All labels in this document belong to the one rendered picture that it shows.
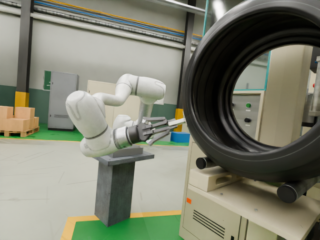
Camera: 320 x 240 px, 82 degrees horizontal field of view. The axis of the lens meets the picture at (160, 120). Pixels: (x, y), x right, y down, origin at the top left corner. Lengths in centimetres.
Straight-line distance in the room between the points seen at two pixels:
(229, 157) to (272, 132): 40
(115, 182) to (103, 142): 104
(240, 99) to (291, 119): 52
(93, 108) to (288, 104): 81
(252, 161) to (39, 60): 903
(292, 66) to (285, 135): 30
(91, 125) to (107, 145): 11
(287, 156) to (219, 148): 19
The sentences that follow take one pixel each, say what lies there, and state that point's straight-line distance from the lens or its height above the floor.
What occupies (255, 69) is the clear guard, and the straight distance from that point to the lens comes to 140.
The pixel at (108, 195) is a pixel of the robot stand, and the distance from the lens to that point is 182.
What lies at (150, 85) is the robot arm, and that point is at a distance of 120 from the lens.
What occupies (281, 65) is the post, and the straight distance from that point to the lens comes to 102.
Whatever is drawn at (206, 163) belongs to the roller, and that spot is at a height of 91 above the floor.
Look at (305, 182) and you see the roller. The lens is 72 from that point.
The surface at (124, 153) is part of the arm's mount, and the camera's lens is 165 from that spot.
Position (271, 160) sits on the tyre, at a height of 98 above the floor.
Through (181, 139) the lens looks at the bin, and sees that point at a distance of 653.
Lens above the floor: 109
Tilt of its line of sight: 3 degrees down
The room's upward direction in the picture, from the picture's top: 6 degrees clockwise
